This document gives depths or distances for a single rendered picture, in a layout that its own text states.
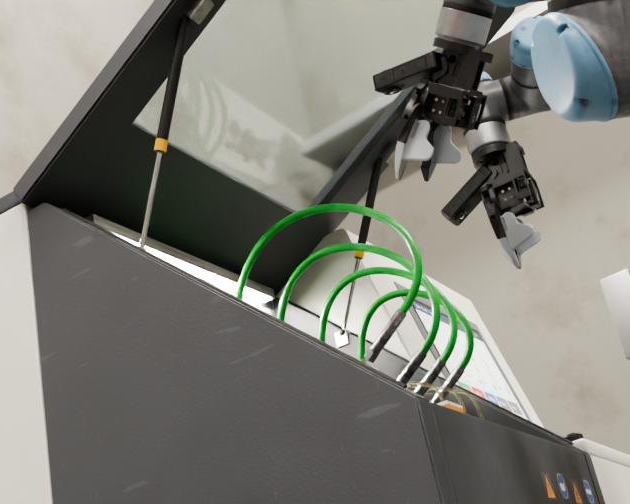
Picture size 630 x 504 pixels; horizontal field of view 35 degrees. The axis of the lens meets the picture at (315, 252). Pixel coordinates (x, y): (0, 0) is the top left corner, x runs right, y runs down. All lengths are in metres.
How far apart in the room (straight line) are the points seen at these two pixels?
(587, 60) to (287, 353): 0.52
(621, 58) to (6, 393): 1.02
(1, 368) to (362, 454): 0.65
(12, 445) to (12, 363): 0.13
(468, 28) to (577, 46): 0.42
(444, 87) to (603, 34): 0.43
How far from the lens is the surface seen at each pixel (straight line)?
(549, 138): 4.70
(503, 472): 1.38
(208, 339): 1.36
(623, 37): 1.08
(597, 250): 4.46
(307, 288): 2.14
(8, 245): 1.68
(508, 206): 1.69
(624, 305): 1.08
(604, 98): 1.08
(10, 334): 1.62
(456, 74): 1.48
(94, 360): 1.49
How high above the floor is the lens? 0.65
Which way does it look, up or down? 24 degrees up
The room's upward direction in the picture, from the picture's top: 12 degrees counter-clockwise
